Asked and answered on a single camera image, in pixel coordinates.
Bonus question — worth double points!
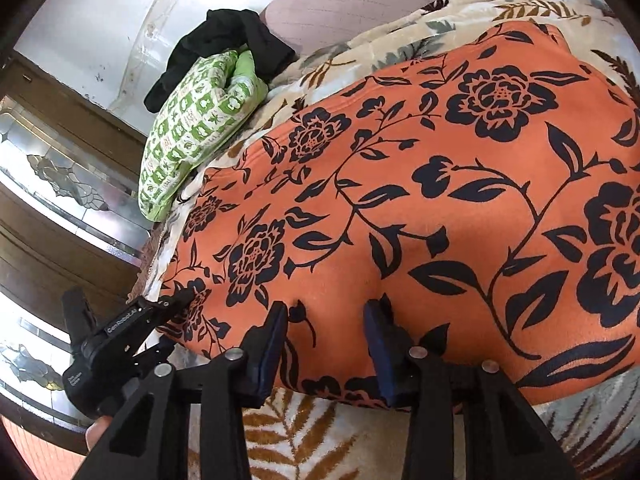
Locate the green checkered pillow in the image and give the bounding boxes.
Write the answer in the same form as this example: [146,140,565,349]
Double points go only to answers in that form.
[136,49,269,222]

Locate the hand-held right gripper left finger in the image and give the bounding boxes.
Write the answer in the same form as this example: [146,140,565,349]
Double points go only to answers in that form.
[70,301,290,480]

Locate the brown lace cloth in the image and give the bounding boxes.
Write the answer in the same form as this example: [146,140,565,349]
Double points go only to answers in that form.
[131,220,173,303]

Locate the cream leaf print blanket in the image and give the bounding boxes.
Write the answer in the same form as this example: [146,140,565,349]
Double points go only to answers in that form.
[134,0,640,480]

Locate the orange black floral shirt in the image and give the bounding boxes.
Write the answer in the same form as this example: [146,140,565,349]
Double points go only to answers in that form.
[156,20,640,407]

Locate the pink sofa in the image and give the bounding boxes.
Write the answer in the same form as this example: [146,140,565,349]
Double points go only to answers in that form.
[262,0,576,53]

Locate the wooden door with glass panel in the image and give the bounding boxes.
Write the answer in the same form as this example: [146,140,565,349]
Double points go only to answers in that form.
[0,54,152,313]

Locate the black garment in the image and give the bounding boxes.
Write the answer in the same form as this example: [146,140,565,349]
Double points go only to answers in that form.
[143,8,297,113]

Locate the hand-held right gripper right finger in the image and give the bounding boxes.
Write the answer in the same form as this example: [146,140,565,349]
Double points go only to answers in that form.
[363,296,579,480]

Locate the person's left hand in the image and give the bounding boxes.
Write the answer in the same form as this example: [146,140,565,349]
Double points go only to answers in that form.
[84,416,114,451]

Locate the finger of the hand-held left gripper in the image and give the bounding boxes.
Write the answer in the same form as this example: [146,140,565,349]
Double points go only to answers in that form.
[131,287,197,333]
[131,336,177,377]

